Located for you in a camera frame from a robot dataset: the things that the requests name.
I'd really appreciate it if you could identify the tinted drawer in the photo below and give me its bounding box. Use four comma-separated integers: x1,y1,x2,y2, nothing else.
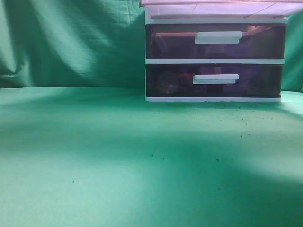
145,23,287,59
145,64,283,98
139,0,303,18

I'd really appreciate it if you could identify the green cloth backdrop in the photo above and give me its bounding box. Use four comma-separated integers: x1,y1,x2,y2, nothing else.
0,0,303,93

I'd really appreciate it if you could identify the white drawer cabinet frame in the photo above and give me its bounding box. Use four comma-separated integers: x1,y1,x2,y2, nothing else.
145,11,287,102

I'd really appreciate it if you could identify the green cloth table cover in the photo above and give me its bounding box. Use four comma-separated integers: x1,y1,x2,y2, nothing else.
0,87,303,227

